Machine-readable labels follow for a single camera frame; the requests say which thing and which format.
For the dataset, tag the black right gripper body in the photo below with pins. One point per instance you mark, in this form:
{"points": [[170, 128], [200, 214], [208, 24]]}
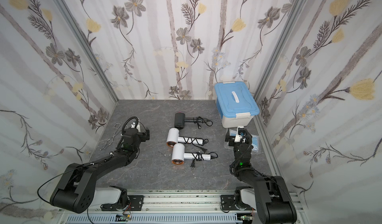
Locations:
{"points": [[232, 137]]}

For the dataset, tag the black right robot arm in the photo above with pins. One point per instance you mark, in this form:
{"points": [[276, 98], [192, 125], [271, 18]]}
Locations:
{"points": [[271, 199]]}

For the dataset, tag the aluminium mounting rail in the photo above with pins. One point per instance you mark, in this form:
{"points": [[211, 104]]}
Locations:
{"points": [[168, 207]]}

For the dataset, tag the white hair dryer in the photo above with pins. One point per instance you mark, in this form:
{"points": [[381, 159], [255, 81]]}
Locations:
{"points": [[179, 155], [174, 138]]}

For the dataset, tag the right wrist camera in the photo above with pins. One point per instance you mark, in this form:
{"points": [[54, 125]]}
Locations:
{"points": [[241, 134]]}

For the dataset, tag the dark grey pink hair dryer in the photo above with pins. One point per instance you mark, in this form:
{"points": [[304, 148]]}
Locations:
{"points": [[181, 119]]}

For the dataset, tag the blue lid storage box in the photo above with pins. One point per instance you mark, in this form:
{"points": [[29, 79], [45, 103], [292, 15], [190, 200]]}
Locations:
{"points": [[235, 104]]}

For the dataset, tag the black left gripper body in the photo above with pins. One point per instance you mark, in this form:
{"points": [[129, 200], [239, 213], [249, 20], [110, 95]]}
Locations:
{"points": [[143, 134]]}

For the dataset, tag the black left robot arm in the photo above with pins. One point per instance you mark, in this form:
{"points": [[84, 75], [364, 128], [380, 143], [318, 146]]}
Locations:
{"points": [[76, 189]]}

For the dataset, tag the bag of blue face masks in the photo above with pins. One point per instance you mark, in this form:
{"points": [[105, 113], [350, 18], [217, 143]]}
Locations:
{"points": [[255, 143]]}

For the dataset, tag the metal tongs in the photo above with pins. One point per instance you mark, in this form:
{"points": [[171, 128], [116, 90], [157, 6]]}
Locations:
{"points": [[110, 141]]}

